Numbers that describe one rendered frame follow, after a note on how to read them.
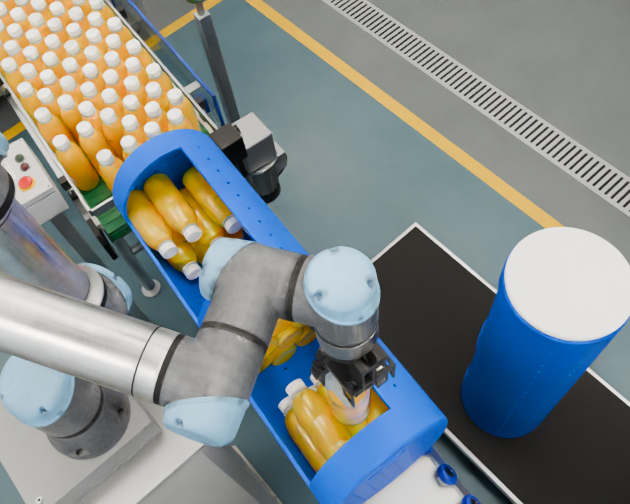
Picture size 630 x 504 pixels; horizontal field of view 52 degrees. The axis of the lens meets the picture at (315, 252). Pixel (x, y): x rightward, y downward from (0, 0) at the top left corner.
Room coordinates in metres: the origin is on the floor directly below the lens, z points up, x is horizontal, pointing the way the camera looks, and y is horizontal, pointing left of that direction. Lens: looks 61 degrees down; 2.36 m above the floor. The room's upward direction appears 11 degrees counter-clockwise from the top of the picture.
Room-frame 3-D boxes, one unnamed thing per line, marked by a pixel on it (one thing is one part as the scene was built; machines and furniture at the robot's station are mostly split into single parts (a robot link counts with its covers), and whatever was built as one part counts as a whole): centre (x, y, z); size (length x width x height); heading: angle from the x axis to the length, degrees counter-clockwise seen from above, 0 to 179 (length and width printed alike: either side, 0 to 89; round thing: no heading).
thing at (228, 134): (1.17, 0.18, 0.95); 0.10 x 0.07 x 0.10; 117
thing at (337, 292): (0.29, -0.02, 1.72); 0.09 x 0.08 x 0.11; 63
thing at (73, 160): (1.18, 0.60, 0.99); 0.07 x 0.07 x 0.17
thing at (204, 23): (1.54, 0.19, 0.55); 0.04 x 0.04 x 1.10; 27
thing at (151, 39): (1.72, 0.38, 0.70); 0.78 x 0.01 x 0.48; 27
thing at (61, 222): (1.09, 0.69, 0.50); 0.04 x 0.04 x 1.00; 27
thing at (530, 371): (0.55, -0.54, 0.59); 0.28 x 0.28 x 0.88
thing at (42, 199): (1.09, 0.69, 1.05); 0.20 x 0.10 x 0.10; 27
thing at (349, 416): (0.31, -0.01, 1.33); 0.07 x 0.07 x 0.17
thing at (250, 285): (0.32, 0.08, 1.72); 0.11 x 0.11 x 0.08; 63
